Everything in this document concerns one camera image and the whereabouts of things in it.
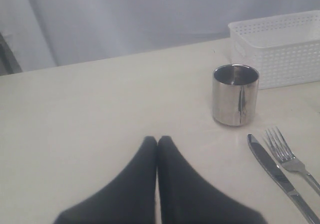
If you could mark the white plastic lattice basket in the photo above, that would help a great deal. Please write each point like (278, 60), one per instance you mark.
(284, 49)

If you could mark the silver metal fork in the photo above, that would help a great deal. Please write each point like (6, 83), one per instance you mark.
(287, 159)

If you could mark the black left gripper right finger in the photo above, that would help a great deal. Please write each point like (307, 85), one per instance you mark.
(187, 198)

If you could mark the silver metal table knife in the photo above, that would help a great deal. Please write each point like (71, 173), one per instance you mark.
(269, 165)

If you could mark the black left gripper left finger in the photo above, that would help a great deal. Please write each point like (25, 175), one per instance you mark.
(128, 199)

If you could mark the silver foil packet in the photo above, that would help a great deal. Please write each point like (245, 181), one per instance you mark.
(234, 94)

